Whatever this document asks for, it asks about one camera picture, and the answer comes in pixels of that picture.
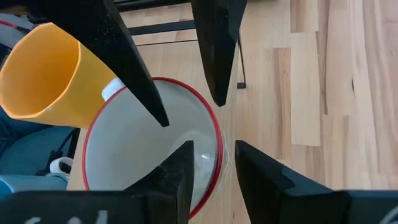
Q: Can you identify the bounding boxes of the person's leg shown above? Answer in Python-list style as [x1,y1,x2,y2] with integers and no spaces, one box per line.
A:
[0,105,77,200]

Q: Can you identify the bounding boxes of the plain yellow mug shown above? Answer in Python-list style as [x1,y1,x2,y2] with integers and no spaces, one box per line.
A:
[0,22,118,129]

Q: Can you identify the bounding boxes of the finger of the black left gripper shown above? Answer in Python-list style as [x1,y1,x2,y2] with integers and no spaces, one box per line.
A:
[18,0,170,128]
[191,0,248,108]

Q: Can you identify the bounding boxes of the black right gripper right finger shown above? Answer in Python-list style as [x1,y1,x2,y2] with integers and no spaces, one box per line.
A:
[234,139,398,224]

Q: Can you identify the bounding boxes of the white red-rim mug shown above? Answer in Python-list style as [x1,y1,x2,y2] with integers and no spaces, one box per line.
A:
[81,77,224,220]

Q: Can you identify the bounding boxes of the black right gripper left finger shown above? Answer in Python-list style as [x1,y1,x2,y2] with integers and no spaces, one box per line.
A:
[0,140,195,224]

